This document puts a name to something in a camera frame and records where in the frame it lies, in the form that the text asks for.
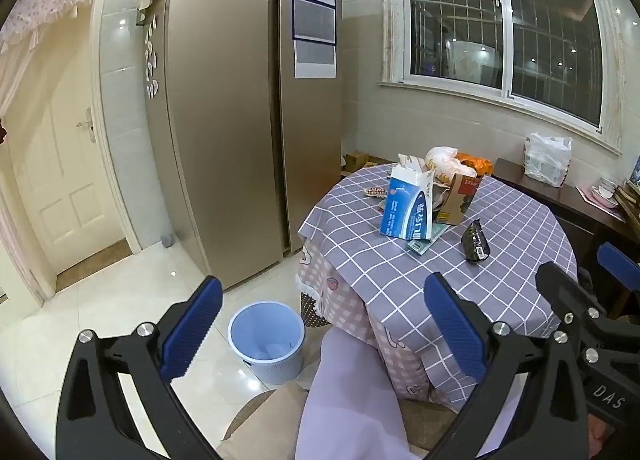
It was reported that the black snack packet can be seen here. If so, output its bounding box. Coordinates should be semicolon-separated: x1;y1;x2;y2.
460;218;491;262

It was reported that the light blue plastic wastebasket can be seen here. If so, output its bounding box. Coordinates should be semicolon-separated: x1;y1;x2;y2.
227;302;306;386

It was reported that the white paper sheet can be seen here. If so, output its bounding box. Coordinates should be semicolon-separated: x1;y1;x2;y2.
293;40;337;80

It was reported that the group of white fridge magnets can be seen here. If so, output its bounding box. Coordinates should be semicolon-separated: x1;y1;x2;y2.
142;14;161;99

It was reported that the person's right hand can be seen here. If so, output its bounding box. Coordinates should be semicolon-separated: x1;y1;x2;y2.
587;412;639;460

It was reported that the gold double-door refrigerator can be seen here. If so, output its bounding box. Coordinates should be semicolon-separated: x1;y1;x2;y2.
145;0;346;293

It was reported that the large white plastic bag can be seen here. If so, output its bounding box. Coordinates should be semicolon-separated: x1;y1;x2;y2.
522;131;574;187

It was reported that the blue tissue box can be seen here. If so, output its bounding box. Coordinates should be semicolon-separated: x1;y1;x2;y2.
378;162;437;241

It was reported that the person's lavender trouser leg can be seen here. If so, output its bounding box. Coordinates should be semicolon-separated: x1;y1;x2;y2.
294;326;437;460

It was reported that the stack of white bowls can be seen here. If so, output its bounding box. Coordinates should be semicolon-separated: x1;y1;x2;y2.
594;177;621;201

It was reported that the metal door handle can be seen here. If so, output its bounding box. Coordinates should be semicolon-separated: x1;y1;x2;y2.
75;106;96;143

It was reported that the brown paper bag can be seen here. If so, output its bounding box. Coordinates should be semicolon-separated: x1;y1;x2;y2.
434;171;487;227

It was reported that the brown dotted cloth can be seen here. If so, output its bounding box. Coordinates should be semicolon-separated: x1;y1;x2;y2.
299;291;332;329

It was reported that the dark wooden sideboard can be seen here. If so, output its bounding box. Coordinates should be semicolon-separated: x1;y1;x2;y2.
492;157;640;321

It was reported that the green flat packet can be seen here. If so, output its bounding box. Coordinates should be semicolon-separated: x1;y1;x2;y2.
405;222;452;257

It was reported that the cream panelled door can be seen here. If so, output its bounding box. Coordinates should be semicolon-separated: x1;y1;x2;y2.
10;4;128;277

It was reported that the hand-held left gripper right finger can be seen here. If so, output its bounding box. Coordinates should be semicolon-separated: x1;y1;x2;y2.
424;272;589;460

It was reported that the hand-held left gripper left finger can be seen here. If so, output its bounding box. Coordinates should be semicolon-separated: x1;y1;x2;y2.
55;276;226;460

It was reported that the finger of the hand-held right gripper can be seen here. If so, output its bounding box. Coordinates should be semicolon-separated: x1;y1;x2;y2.
535;261;613;372
596;241;640;291

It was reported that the pink tray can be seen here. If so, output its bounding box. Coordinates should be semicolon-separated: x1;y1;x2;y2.
574;184;626;211

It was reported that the white framed window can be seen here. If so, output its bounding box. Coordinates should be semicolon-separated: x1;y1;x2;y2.
381;0;627;157

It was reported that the purple checked tablecloth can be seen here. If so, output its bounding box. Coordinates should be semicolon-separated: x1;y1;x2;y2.
298;162;579;413

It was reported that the pink checked table skirt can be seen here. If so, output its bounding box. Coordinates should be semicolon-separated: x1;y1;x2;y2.
295;235;437;402

